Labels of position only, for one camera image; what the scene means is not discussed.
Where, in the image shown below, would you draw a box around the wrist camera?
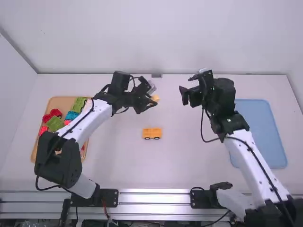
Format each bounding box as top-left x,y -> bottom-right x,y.
198,68 -> 213,78
146,79 -> 158,95

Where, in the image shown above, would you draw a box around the green toy car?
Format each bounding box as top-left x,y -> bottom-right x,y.
71,96 -> 88,113

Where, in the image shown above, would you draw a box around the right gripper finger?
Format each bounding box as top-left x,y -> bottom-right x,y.
178,85 -> 190,106
189,90 -> 202,109

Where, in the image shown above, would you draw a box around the yellow toy car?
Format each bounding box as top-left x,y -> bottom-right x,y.
142,127 -> 163,141

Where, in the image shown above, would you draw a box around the silver rails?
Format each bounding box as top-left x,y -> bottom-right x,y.
0,188 -> 258,222

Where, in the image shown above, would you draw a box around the blue mat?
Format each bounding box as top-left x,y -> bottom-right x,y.
231,98 -> 288,169

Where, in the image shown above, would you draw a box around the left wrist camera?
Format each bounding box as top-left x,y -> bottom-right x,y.
146,79 -> 158,95

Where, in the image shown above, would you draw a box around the blue toy brick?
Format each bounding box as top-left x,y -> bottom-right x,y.
65,110 -> 79,121

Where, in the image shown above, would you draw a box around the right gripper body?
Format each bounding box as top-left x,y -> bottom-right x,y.
194,70 -> 216,110

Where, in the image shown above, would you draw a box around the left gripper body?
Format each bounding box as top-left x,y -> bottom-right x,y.
130,82 -> 152,114

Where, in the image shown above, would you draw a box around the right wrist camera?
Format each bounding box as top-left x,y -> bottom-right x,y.
198,68 -> 213,78

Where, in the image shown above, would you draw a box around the tan tray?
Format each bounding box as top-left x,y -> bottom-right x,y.
30,96 -> 95,164

